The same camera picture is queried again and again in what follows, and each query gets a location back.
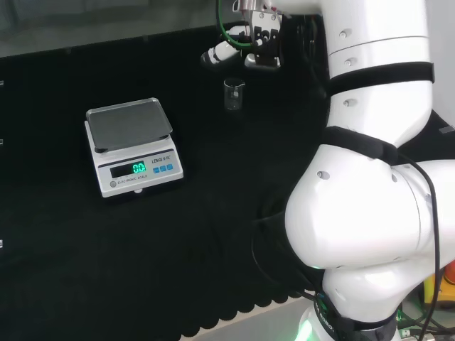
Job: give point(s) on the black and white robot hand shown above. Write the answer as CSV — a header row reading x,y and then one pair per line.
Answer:
x,y
263,32

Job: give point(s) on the small clear glass beaker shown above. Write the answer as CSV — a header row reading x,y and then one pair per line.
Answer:
x,y
233,99

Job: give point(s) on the white electronic balance steel pan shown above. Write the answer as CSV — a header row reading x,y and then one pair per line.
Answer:
x,y
131,156

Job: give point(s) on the grey tape piece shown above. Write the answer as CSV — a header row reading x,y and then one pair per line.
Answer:
x,y
447,129

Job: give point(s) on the black bench cloth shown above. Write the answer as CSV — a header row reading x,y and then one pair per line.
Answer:
x,y
106,248

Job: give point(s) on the yellow stop button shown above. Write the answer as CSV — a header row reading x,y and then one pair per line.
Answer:
x,y
444,291

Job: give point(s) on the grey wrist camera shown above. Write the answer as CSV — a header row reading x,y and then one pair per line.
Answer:
x,y
262,62

